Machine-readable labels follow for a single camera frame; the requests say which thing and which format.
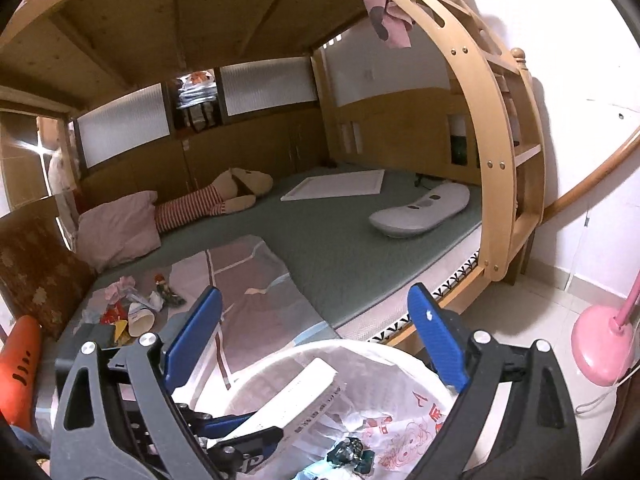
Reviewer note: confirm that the green crumpled wrapper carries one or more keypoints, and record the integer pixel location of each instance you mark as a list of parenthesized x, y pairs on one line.
[(350, 452)]

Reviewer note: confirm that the pink desk lamp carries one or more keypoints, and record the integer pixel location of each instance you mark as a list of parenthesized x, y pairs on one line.
[(600, 340)]

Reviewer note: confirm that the small toy figure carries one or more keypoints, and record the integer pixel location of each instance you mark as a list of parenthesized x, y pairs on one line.
[(167, 292)]

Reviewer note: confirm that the white paper cup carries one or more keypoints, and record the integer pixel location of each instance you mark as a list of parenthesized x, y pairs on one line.
[(141, 321)]

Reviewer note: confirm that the white framed board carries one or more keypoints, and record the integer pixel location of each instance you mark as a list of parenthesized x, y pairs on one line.
[(340, 185)]

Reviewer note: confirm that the orange carrot pillow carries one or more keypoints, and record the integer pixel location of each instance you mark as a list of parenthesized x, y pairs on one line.
[(20, 360)]

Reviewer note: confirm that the white cardboard carton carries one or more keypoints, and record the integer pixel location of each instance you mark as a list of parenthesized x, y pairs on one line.
[(305, 390)]

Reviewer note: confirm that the crumpled white paper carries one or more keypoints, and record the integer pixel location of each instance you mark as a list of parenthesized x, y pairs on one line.
[(156, 302)]

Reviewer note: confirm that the pink hanging cloth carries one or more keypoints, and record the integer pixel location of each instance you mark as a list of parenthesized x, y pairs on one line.
[(385, 10)]

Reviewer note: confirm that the green bed mat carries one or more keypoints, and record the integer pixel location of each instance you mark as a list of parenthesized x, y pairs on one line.
[(350, 260)]

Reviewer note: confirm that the red snack packet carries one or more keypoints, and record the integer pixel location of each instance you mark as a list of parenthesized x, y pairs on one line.
[(112, 315)]

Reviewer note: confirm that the stack of items on shelf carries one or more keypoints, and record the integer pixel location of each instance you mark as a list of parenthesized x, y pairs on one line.
[(197, 100)]

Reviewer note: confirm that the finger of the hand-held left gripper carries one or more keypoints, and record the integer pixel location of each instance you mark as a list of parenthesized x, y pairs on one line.
[(250, 447), (225, 422)]

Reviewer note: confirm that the brown floral cushion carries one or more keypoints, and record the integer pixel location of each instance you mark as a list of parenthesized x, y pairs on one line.
[(40, 270)]

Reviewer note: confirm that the curved wooden rail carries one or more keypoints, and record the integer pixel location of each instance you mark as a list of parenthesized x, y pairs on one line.
[(600, 175)]

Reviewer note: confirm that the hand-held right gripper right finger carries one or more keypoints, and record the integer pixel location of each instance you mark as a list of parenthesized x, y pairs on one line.
[(436, 340)]

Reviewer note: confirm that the white bin with plastic bag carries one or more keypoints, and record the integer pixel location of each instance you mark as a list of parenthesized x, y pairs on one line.
[(400, 425)]

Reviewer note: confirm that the pink pillow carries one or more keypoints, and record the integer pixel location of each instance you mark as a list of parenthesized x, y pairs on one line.
[(120, 230)]

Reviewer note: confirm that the pink tissue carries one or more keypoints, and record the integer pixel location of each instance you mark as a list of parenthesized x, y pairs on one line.
[(120, 287)]

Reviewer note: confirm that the white curved pillow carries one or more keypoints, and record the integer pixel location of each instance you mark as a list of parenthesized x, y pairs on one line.
[(420, 210)]

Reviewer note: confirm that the pink checked blanket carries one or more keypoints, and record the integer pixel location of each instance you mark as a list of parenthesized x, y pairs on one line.
[(260, 310)]

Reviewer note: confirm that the striped plush dog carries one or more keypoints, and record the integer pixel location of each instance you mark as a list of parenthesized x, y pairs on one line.
[(200, 202)]

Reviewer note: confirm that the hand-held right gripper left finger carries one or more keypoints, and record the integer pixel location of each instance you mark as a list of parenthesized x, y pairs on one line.
[(196, 332)]

